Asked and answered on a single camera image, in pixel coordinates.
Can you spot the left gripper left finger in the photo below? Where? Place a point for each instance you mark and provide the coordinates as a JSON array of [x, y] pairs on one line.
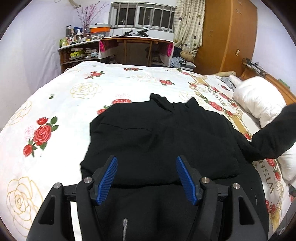
[[54, 221]]

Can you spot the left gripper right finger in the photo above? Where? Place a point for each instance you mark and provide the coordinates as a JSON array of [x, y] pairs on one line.
[[209, 197]]

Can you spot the black winter coat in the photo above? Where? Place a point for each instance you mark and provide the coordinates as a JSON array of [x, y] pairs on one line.
[[147, 200]]

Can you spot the clothes pile on chair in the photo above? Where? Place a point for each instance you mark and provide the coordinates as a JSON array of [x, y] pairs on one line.
[[182, 60]]

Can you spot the floral white bed blanket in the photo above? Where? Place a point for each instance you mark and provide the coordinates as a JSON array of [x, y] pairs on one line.
[[48, 136]]

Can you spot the white puffy duvet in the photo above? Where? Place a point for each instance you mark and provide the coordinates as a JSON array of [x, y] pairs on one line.
[[260, 98]]

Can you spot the wooden headboard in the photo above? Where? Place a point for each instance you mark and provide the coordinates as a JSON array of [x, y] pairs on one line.
[[254, 69]]

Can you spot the wooden wardrobe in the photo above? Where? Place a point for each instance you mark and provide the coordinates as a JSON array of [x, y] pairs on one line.
[[229, 35]]

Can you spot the wooden shelf with clutter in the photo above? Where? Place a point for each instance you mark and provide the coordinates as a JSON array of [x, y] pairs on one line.
[[74, 54]]

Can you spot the wooden desk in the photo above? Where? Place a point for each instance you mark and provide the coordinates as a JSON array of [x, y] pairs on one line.
[[142, 51]]

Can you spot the orange plastic storage box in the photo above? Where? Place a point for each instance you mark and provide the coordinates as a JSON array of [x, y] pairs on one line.
[[99, 30]]

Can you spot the patterned cream curtain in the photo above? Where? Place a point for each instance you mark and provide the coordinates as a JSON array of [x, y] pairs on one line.
[[188, 25]]

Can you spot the pink blossom branch vase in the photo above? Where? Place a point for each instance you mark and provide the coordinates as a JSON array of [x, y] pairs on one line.
[[88, 13]]

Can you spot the barred window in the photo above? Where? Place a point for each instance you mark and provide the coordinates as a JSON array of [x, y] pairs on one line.
[[126, 14]]

